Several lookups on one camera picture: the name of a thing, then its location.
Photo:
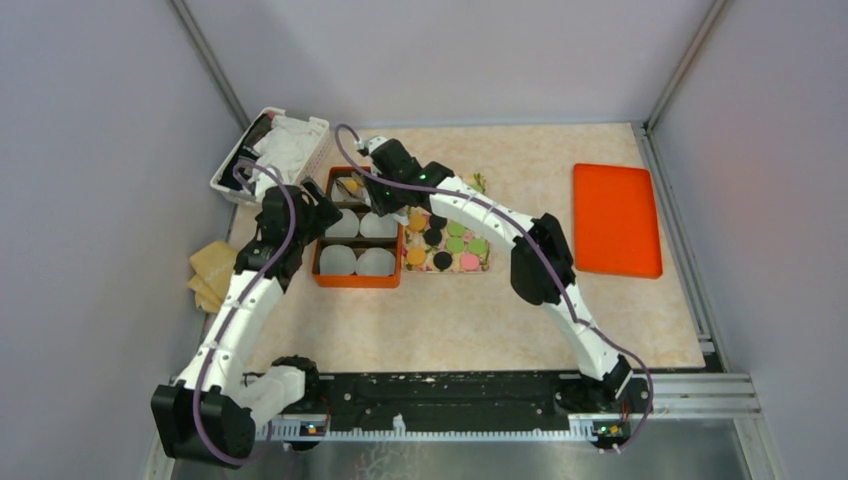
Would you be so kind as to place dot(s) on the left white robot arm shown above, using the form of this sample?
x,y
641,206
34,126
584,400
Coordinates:
x,y
208,414

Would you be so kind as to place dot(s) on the pink cookie front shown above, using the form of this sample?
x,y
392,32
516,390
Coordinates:
x,y
470,262

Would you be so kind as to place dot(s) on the orange cookie box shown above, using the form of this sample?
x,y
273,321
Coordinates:
x,y
359,244

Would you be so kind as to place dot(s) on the dark item in basket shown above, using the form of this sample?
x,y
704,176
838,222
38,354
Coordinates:
x,y
244,150

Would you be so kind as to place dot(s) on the yellow folded cloth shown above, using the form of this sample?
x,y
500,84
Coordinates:
x,y
213,267

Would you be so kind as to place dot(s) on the paper cup front right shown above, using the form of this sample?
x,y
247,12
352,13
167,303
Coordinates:
x,y
376,262

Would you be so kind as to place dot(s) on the paper cup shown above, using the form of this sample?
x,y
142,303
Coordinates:
x,y
373,226
341,195
337,260
376,262
346,227

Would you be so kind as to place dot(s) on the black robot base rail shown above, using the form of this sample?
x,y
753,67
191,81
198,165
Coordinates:
x,y
462,402

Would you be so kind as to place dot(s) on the paper cup middle left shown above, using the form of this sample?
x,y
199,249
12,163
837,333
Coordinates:
x,y
346,227

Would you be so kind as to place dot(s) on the green cookie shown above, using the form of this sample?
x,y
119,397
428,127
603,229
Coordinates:
x,y
477,246
455,229
455,245

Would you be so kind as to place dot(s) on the floral serving tray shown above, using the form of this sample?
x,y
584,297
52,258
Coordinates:
x,y
415,239

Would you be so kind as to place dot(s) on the orange box lid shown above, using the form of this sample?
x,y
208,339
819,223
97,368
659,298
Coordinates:
x,y
616,229

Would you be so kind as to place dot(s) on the black cookie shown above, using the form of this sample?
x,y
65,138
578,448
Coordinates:
x,y
437,222
433,237
442,260

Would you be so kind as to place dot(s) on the white plastic basket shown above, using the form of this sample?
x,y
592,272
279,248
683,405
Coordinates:
x,y
261,178

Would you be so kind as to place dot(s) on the paper cup front left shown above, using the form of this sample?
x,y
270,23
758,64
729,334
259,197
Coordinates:
x,y
337,260

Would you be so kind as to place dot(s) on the paper cup back left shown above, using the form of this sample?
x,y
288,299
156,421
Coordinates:
x,y
341,195

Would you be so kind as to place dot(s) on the green cookie middle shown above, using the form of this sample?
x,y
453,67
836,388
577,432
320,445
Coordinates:
x,y
455,229

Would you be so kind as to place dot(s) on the paper cup middle right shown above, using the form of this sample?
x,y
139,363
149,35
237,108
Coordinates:
x,y
373,226

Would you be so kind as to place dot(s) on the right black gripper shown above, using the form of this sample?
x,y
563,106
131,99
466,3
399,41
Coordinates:
x,y
380,206

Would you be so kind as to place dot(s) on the green cookie lower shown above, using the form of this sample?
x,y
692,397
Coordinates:
x,y
455,245

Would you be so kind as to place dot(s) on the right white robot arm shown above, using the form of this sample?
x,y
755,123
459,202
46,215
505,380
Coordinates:
x,y
541,263

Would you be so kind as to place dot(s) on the green cookie right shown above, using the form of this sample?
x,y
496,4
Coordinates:
x,y
477,246

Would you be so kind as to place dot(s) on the white cloth in basket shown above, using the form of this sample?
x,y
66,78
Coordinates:
x,y
294,148

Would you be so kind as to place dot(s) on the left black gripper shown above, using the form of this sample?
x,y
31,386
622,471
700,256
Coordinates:
x,y
323,214

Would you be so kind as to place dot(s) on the black cookie front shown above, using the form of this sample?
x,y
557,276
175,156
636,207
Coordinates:
x,y
442,260

